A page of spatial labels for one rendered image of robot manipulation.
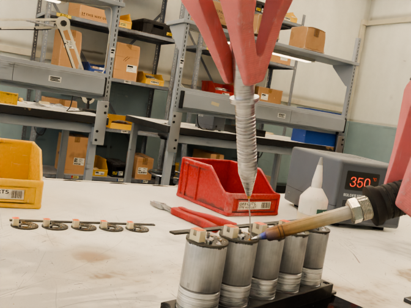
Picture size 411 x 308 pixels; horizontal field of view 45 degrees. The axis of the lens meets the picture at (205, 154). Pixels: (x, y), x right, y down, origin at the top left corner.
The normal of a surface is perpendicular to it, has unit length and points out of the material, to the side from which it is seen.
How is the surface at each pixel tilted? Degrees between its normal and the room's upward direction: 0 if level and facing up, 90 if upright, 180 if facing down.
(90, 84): 90
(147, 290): 0
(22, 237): 0
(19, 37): 90
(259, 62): 100
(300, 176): 90
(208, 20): 87
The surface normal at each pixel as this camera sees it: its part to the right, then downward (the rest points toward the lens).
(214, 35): 0.74, 0.12
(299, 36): -0.89, -0.11
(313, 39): 0.51, 0.14
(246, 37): 0.75, 0.34
